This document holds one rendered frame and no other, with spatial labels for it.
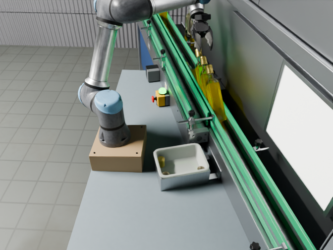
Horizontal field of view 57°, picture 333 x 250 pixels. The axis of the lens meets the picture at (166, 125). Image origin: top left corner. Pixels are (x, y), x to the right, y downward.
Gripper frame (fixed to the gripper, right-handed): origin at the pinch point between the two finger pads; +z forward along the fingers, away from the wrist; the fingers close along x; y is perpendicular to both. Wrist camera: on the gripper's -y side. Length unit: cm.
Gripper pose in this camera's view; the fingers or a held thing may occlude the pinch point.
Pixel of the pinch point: (205, 48)
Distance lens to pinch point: 156.9
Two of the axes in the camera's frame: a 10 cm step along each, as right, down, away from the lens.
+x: -9.7, 1.4, -1.7
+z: 1.7, 9.8, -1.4
